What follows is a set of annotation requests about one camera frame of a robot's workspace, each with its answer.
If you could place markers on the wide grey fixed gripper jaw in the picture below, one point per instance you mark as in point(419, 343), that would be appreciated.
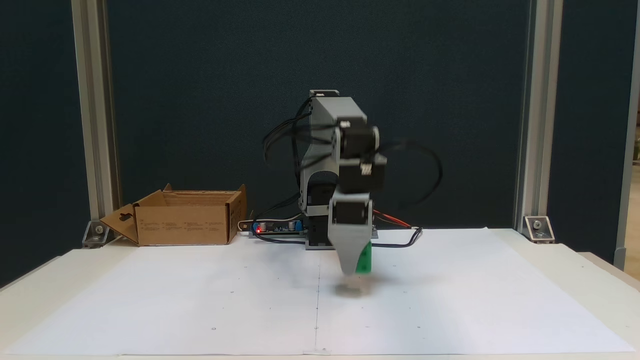
point(347, 247)

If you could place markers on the green die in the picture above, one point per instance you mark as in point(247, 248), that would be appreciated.
point(366, 260)

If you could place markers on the blue circuit board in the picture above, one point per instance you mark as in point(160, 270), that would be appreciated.
point(275, 230)

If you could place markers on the white paper sheet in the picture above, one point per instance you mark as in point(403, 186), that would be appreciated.
point(450, 300)
point(175, 300)

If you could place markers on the open brown cardboard box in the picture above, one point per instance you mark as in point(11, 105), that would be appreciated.
point(180, 225)

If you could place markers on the thin grey metal bar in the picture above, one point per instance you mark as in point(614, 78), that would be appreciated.
point(630, 100)

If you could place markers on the silver corner bracket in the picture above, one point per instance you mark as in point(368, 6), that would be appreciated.
point(97, 235)
point(539, 230)

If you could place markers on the aluminium frame post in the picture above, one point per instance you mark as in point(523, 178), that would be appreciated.
point(95, 100)
point(537, 100)

